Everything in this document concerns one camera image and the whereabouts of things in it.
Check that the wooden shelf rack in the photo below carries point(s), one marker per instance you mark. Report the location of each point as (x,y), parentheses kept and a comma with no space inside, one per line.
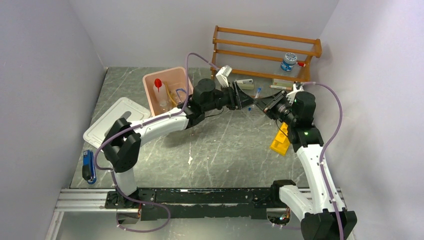
(258,56)

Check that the white bin lid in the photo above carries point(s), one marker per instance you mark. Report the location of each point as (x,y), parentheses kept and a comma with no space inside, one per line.
(122,108)

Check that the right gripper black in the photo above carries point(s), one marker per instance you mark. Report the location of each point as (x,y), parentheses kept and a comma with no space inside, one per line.
(265,103)

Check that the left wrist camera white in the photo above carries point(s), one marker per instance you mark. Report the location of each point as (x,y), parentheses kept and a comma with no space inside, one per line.
(222,75)

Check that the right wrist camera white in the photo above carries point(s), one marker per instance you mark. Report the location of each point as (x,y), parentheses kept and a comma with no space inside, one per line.
(296,88)

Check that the yellow test tube rack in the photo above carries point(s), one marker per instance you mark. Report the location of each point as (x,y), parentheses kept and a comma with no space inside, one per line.
(281,143)

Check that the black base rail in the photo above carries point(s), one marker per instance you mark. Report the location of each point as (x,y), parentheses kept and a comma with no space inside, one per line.
(257,203)

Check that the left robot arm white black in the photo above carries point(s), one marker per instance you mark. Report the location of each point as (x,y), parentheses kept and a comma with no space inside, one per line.
(122,143)

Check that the blue tool at table edge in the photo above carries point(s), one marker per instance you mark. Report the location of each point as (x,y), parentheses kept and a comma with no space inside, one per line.
(88,169)

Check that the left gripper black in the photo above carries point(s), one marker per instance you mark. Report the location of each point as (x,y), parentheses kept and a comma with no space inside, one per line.
(242,99)

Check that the blue white jar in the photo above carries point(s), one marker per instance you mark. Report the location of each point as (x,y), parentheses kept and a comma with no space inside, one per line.
(288,62)

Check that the blue safety glasses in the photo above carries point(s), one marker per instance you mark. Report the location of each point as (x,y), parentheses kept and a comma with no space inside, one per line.
(181,95)

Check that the red cap wash bottle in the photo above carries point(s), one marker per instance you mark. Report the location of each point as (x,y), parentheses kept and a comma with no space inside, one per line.
(160,93)

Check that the blue capped test tubes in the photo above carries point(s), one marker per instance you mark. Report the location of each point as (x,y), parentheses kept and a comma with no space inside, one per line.
(256,96)

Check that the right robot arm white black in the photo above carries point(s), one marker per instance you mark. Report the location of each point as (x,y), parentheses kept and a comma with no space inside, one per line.
(325,216)

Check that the pink plastic bin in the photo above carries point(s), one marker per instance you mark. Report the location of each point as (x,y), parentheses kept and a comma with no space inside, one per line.
(174,77)

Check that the aluminium frame rail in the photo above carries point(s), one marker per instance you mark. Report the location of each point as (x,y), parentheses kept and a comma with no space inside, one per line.
(88,200)

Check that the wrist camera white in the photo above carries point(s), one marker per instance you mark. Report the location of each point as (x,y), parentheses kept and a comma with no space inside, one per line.
(296,88)
(222,75)

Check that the amber rubber tubing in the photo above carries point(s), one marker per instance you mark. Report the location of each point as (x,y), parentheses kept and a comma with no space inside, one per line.
(170,96)

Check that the white stapler on shelf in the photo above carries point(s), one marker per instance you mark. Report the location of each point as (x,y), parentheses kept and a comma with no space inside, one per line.
(245,84)

